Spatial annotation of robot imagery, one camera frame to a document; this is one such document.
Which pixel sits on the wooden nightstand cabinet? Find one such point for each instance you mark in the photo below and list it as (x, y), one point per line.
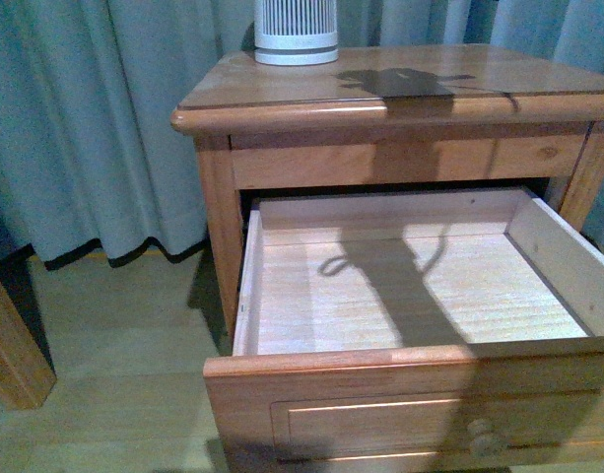
(389, 115)

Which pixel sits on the wooden drawer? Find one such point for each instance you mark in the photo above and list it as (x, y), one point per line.
(412, 332)

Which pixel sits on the white slatted air purifier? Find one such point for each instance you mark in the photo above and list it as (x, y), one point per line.
(295, 32)

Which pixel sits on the wooden furniture at left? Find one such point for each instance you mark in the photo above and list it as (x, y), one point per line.
(26, 378)

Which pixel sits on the light grey curtain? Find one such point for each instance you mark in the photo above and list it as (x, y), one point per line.
(87, 153)

